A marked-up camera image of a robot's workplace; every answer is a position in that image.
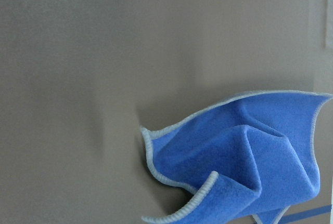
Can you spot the blue microfiber towel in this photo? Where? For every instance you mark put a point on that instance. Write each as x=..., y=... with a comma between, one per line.
x=251, y=154

